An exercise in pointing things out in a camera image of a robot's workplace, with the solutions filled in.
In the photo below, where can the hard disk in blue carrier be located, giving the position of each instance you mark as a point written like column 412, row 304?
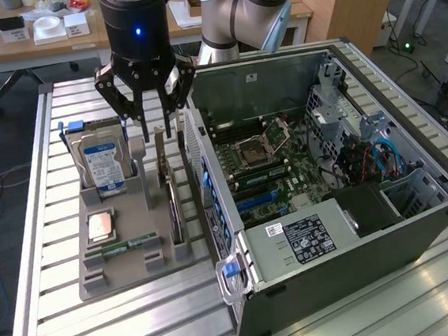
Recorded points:
column 102, row 160

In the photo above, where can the metal drive cage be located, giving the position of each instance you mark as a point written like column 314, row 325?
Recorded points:
column 330, row 122

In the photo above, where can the metal disk bay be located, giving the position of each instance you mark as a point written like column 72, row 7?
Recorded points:
column 417, row 193

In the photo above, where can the black graphics card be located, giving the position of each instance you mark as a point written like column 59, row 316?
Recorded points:
column 175, row 216

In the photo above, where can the black box on white card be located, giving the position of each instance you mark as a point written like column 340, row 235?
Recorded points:
column 12, row 25

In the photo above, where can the grey parts rack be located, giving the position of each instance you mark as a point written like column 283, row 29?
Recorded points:
column 134, row 220

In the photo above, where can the white device with red button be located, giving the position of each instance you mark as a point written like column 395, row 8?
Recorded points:
column 387, row 29

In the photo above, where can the red plastic item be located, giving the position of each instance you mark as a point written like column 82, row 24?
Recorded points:
column 77, row 4

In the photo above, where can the open grey PC case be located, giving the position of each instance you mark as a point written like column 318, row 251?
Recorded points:
column 338, row 284

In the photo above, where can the blue expansion slot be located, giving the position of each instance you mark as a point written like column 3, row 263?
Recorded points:
column 257, row 200

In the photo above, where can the CPU socket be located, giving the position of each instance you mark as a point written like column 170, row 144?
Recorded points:
column 252, row 153

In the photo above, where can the black chair base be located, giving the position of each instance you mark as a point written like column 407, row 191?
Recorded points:
column 9, row 83

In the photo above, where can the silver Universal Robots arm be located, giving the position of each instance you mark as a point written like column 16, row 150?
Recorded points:
column 229, row 20

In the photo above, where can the installed RAM stick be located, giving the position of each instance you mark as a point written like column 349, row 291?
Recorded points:
column 262, row 177

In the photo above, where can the green motherboard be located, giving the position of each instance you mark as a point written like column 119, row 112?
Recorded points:
column 299, row 168

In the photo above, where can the small white box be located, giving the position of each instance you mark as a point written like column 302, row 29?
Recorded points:
column 76, row 25

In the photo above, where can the stack of white papers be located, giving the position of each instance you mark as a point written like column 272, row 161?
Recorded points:
column 183, row 15

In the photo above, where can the wooden desk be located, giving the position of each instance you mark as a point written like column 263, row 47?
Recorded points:
column 18, row 52

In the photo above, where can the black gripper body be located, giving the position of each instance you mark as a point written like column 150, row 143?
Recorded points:
column 138, row 45

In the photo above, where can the green RAM stick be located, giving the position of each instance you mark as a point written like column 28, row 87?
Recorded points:
column 120, row 246

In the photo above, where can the wooden cabinet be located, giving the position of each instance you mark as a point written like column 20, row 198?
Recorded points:
column 351, row 8

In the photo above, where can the white box with tape roll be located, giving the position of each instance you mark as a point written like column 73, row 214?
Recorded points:
column 50, row 30

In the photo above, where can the copper CPU chip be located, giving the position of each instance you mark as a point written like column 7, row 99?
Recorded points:
column 100, row 227

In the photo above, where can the metal socket cover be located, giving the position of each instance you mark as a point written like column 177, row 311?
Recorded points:
column 278, row 135

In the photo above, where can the case latch with blue tab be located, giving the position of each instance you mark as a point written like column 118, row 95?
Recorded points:
column 230, row 272

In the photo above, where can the grey power supply unit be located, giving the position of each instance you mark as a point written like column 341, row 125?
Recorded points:
column 268, row 259

